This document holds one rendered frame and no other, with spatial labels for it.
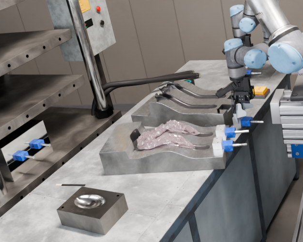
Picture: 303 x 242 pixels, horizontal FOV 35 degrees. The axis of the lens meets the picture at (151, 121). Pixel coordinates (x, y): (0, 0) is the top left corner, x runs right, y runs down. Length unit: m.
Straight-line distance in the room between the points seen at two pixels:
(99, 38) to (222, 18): 1.47
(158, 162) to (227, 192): 0.40
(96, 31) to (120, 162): 1.01
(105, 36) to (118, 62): 1.68
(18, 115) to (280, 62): 1.18
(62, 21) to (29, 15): 2.18
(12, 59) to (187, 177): 0.94
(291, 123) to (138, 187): 0.64
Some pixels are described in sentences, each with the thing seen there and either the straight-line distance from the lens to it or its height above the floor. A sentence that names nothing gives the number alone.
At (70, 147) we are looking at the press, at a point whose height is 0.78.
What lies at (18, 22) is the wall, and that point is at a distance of 4.91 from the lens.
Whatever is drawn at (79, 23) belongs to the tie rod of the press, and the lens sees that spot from 2.43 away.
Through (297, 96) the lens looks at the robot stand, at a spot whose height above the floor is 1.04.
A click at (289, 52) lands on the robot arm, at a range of 1.66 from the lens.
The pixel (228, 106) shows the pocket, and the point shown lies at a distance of 2.17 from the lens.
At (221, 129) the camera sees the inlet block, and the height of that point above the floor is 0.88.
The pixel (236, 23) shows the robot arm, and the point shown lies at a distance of 2.53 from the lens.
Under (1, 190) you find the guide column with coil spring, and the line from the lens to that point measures 2.15.
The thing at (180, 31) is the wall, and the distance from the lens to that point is 4.10.
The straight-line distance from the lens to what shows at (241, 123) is 2.12.
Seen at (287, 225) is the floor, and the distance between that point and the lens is 2.83.
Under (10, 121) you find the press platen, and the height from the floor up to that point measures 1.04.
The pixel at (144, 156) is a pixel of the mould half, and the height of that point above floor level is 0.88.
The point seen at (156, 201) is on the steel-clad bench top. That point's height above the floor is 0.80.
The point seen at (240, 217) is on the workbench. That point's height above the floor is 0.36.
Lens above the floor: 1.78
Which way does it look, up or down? 24 degrees down
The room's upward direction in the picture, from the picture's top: 13 degrees counter-clockwise
